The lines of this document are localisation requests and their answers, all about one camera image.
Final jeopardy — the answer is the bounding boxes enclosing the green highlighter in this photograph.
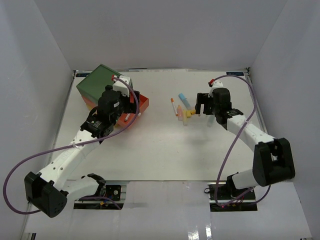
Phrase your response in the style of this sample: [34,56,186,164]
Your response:
[207,115,215,128]

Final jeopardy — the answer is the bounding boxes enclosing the green drawer storage box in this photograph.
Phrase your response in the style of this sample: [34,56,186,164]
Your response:
[75,64,121,105]

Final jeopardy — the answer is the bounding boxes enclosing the orange cap marker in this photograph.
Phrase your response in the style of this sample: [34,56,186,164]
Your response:
[170,98,178,116]

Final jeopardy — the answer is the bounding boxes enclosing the orange red drawer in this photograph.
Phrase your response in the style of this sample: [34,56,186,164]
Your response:
[116,93,149,128]

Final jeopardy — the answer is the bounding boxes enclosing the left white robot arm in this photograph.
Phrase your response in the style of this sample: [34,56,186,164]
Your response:
[24,82,140,218]

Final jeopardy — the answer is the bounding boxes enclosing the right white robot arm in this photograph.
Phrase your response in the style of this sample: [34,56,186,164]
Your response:
[195,87,296,200]

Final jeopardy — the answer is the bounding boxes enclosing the blue highlighter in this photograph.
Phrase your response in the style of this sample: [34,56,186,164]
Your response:
[178,93,193,111]

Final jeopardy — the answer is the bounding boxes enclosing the pale yellow highlighter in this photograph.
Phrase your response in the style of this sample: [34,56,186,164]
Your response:
[182,110,188,126]

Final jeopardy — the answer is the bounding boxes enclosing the blue corner label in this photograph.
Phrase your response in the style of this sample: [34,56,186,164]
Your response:
[226,71,244,77]

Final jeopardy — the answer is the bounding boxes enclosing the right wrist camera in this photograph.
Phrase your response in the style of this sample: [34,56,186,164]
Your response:
[208,79,224,93]

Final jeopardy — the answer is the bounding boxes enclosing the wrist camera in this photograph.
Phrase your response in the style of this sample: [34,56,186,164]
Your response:
[112,75,133,97]
[208,79,224,93]

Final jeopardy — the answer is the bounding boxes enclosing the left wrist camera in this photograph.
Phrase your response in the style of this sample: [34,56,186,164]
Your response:
[112,75,133,97]

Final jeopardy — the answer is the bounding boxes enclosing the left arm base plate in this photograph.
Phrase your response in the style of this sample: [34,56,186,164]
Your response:
[100,184,122,201]

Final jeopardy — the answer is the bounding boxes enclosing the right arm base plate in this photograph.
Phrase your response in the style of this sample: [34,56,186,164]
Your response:
[203,183,258,213]

